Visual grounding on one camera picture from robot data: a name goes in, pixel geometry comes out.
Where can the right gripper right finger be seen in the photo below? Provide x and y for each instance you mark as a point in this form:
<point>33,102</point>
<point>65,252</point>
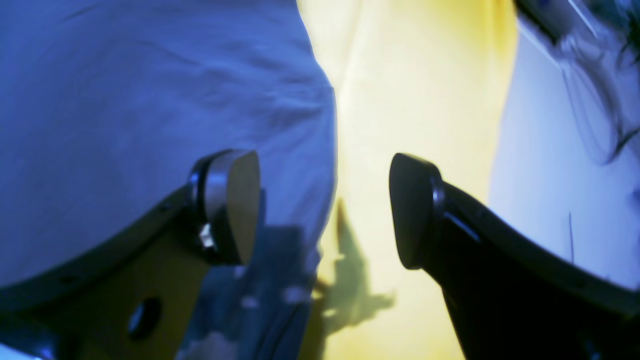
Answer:
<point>507,297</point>

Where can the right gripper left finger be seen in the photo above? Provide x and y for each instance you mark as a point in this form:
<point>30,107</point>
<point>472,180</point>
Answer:
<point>132,297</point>

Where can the grey-blue T-shirt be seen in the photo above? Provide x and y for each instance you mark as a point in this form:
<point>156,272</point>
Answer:
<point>107,104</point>

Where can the yellow table cloth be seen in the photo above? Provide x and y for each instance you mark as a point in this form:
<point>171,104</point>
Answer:
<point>423,77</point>

